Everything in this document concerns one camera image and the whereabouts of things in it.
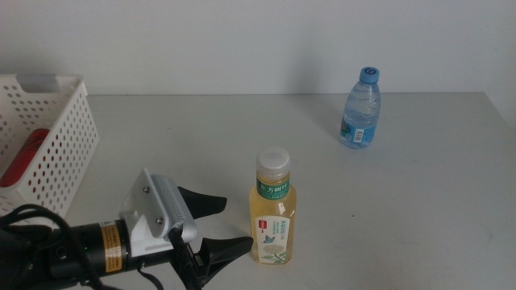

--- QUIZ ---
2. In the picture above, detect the yellow tea bottle white cap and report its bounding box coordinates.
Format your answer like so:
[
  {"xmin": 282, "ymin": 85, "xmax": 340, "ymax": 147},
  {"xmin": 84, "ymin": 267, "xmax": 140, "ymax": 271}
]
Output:
[{"xmin": 248, "ymin": 145, "xmax": 298, "ymax": 266}]

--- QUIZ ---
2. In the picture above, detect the red cola can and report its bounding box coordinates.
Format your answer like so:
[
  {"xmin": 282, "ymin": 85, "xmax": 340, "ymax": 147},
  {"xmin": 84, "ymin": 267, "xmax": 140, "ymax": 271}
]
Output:
[{"xmin": 0, "ymin": 127, "xmax": 52, "ymax": 189}]

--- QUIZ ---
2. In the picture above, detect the clear water bottle blue cap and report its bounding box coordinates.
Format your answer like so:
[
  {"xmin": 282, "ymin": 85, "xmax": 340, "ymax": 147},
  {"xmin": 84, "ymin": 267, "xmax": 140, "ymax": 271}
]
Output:
[{"xmin": 339, "ymin": 66, "xmax": 381, "ymax": 150}]

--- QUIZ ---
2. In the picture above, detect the white perforated plastic basket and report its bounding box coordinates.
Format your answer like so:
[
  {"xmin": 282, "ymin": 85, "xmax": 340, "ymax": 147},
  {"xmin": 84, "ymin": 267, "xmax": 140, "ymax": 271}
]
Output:
[{"xmin": 0, "ymin": 73, "xmax": 101, "ymax": 221}]

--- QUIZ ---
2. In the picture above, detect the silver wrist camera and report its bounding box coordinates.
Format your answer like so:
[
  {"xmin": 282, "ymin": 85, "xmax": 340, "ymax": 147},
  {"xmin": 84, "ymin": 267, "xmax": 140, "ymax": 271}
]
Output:
[{"xmin": 149, "ymin": 173, "xmax": 198, "ymax": 242}]

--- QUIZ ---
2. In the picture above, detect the black braided camera cable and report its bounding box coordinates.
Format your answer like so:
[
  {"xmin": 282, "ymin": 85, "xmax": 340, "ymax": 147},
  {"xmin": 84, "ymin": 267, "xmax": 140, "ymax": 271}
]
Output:
[{"xmin": 0, "ymin": 203, "xmax": 202, "ymax": 290}]

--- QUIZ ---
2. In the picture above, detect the thin black gripper wire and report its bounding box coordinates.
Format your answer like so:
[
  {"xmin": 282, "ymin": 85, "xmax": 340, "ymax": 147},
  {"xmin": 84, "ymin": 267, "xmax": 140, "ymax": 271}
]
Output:
[{"xmin": 136, "ymin": 267, "xmax": 166, "ymax": 290}]

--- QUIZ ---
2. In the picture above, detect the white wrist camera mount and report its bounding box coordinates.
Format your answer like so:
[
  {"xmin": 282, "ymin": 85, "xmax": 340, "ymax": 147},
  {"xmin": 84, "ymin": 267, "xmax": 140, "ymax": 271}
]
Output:
[{"xmin": 119, "ymin": 167, "xmax": 177, "ymax": 259}]

